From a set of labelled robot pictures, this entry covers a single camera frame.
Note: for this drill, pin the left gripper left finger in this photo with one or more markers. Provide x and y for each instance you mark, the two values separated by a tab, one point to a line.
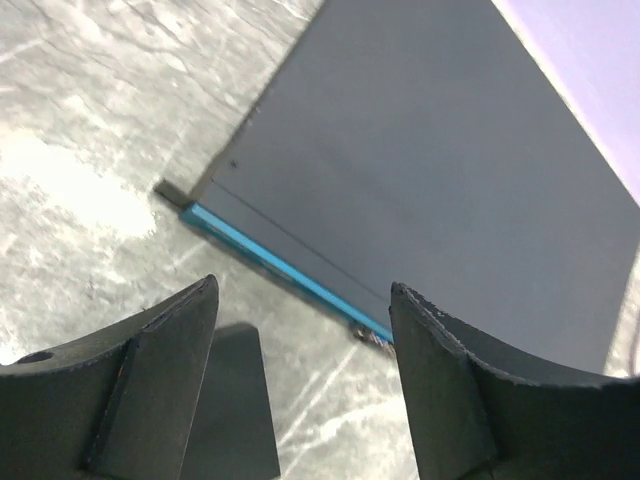
118	403

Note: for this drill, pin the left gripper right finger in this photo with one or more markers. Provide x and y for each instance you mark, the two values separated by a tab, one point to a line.
479	408

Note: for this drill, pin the large blue rack switch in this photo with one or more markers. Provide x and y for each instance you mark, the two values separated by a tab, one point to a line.
418	142

